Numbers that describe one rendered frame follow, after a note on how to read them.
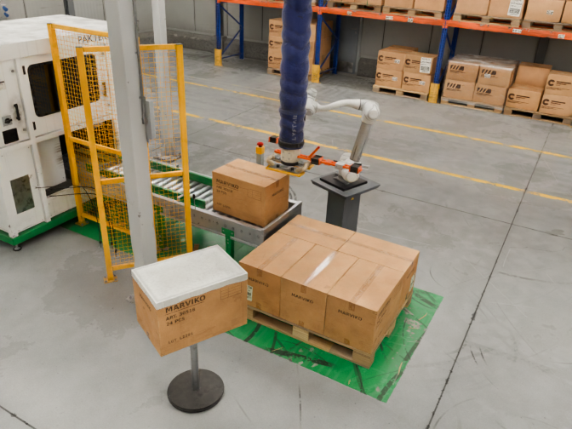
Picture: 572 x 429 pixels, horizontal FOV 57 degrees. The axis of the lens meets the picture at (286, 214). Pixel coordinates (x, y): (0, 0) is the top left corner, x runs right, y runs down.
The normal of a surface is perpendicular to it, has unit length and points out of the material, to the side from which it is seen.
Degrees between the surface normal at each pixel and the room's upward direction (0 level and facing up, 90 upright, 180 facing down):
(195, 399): 0
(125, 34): 90
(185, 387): 0
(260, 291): 90
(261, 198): 90
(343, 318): 90
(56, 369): 0
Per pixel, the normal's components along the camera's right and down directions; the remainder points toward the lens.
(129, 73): 0.87, 0.26
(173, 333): 0.56, 0.40
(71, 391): 0.04, -0.88
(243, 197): -0.54, 0.37
